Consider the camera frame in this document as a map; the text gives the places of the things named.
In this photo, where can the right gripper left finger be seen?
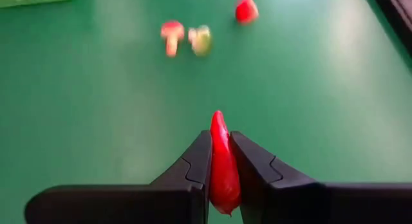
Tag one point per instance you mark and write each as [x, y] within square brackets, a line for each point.
[122, 204]

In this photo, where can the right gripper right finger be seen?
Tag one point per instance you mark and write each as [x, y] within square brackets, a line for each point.
[322, 204]

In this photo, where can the red chili pepper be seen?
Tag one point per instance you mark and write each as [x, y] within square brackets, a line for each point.
[223, 166]

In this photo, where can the green mushroom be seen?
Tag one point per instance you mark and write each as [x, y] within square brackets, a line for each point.
[201, 40]

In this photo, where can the green table mat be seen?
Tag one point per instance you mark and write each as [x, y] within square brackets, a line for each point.
[96, 105]

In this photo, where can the red cap mushroom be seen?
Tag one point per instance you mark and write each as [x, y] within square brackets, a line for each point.
[172, 32]

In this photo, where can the small red toy fruit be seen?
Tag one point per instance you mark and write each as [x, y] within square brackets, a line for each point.
[246, 10]

